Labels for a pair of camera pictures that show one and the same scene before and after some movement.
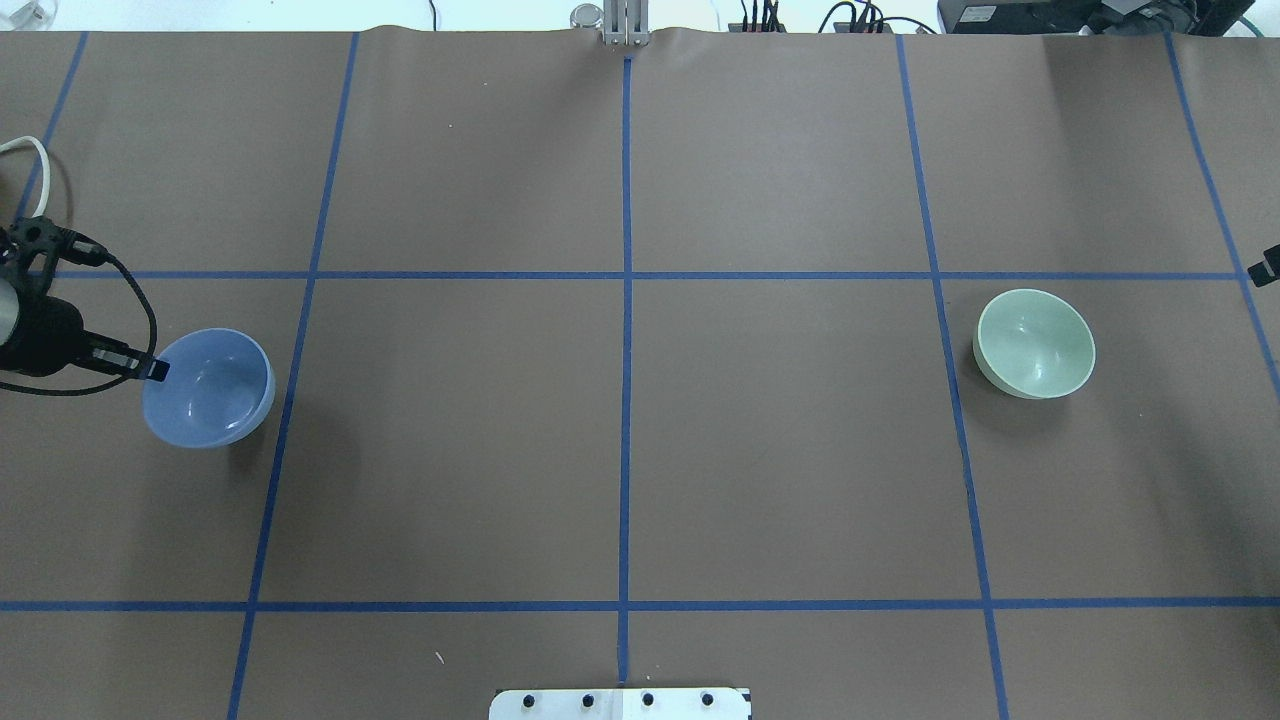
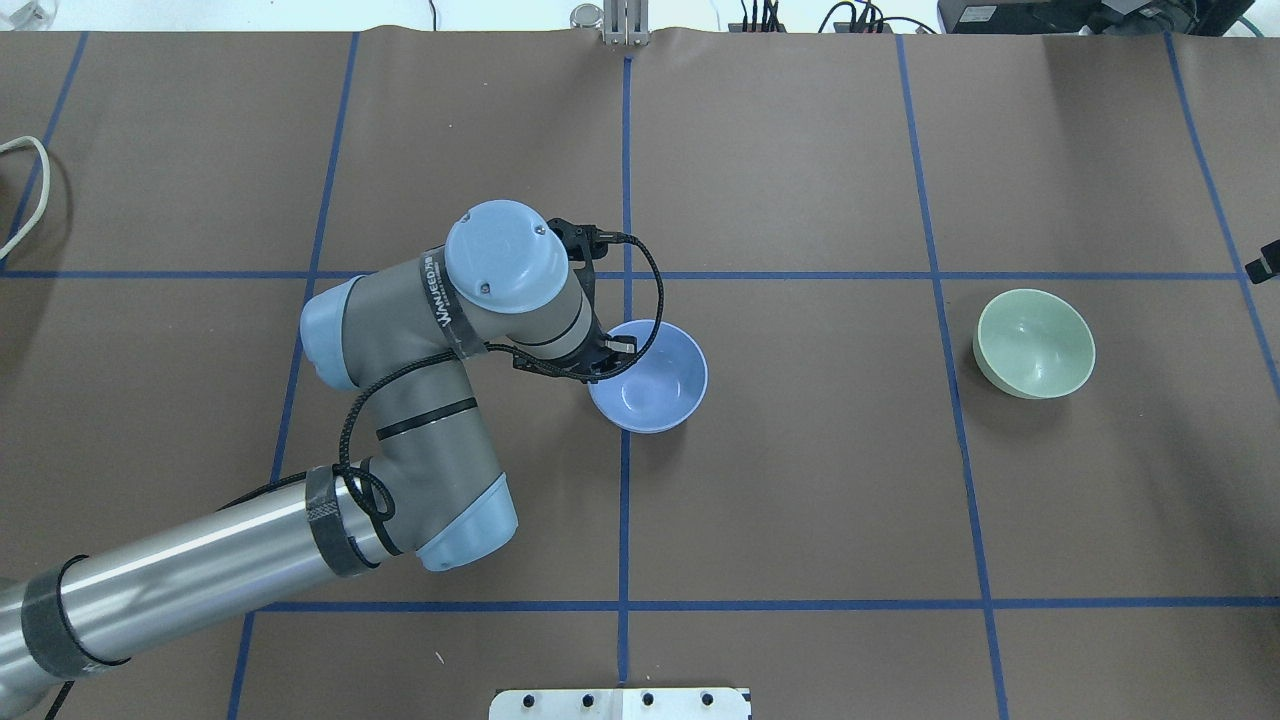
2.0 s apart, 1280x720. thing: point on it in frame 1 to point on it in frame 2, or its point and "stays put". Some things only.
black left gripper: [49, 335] to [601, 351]
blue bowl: [217, 392] to [661, 387]
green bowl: [1034, 344] stays put
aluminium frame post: [626, 22] stays put
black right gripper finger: [1267, 270] stays put
